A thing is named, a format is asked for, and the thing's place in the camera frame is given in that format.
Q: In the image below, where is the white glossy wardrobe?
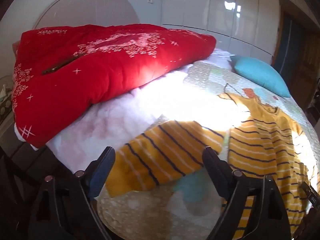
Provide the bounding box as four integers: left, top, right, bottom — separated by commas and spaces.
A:
160, 0, 280, 58

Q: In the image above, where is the yellow striped sweater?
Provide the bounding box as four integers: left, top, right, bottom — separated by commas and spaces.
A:
105, 92, 317, 239

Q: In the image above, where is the dark spotted cloth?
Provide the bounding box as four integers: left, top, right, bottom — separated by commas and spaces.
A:
0, 76, 13, 124

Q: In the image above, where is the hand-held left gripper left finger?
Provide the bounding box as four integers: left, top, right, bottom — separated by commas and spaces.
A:
27, 146, 117, 240

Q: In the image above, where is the white rounded headboard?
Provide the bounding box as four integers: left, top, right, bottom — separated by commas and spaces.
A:
32, 0, 140, 30

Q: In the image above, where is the brown wooden door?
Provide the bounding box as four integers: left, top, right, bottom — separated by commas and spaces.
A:
272, 2, 320, 110

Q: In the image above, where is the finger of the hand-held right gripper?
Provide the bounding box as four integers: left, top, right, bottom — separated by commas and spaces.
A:
301, 181, 320, 207

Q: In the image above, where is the white fluffy blanket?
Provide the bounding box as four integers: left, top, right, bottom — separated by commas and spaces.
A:
46, 49, 235, 174

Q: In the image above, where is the red quilt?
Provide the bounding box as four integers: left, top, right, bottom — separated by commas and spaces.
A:
11, 24, 217, 148

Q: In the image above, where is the bed with patterned sheet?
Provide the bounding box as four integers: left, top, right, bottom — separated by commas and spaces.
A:
96, 49, 318, 240

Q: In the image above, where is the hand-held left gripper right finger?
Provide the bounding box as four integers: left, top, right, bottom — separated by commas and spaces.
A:
202, 146, 292, 240

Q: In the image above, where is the blue pillow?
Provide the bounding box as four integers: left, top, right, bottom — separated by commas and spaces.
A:
229, 55, 292, 98

